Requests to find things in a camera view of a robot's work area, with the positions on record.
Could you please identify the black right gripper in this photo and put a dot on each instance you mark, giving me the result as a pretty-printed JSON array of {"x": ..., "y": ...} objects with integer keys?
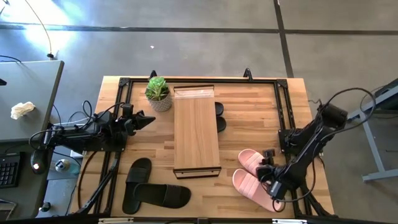
[{"x": 268, "y": 174}]

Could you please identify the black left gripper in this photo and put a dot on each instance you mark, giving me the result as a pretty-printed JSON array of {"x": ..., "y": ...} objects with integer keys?
[{"x": 129, "y": 124}]

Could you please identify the pink slide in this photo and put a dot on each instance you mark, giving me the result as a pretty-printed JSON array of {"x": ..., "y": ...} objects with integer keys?
[
  {"x": 248, "y": 186},
  {"x": 248, "y": 158}
]

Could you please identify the small black slide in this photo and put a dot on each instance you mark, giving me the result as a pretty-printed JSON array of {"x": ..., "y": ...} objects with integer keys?
[
  {"x": 221, "y": 124},
  {"x": 219, "y": 108}
]

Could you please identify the large black slide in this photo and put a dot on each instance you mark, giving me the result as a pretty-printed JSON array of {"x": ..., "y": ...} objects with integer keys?
[
  {"x": 136, "y": 174},
  {"x": 168, "y": 196}
]

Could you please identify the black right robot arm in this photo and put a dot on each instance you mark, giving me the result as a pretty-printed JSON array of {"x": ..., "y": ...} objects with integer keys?
[{"x": 311, "y": 140}]

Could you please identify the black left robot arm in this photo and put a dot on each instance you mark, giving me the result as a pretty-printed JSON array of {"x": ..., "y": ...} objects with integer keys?
[{"x": 77, "y": 135}]

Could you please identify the wooden shelf with black legs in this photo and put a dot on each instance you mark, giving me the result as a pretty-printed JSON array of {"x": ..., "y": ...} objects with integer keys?
[{"x": 196, "y": 133}]

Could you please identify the green potted plant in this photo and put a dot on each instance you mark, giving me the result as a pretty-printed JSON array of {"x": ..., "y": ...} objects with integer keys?
[{"x": 158, "y": 90}]

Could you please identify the small round silver object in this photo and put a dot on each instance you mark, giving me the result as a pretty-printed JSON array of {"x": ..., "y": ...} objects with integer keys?
[{"x": 62, "y": 165}]

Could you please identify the black computer mouse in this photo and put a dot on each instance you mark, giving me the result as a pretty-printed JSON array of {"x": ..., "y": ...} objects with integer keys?
[{"x": 38, "y": 157}]

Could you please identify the grey desk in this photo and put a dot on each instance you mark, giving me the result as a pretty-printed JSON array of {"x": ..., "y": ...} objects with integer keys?
[{"x": 31, "y": 87}]

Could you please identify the crumpled white tissue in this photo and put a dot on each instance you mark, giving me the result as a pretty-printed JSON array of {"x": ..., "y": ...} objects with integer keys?
[{"x": 21, "y": 109}]

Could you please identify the small black round knob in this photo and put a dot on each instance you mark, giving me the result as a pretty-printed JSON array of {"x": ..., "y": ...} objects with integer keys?
[{"x": 45, "y": 207}]

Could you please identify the black keyboard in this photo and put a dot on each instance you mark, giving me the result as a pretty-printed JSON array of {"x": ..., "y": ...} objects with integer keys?
[{"x": 7, "y": 171}]

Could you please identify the black desk clamp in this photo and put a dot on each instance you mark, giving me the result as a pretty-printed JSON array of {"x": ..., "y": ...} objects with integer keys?
[{"x": 2, "y": 81}]

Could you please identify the black frame mount bracket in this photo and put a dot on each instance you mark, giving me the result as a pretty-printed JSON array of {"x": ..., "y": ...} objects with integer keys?
[
  {"x": 247, "y": 74},
  {"x": 152, "y": 74}
]

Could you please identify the silver metal bracket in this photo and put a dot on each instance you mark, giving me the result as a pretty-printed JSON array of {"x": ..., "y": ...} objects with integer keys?
[
  {"x": 115, "y": 220},
  {"x": 289, "y": 221}
]

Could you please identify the grey metal table leg frame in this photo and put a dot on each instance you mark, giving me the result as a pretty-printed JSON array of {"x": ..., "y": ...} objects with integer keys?
[{"x": 373, "y": 149}]

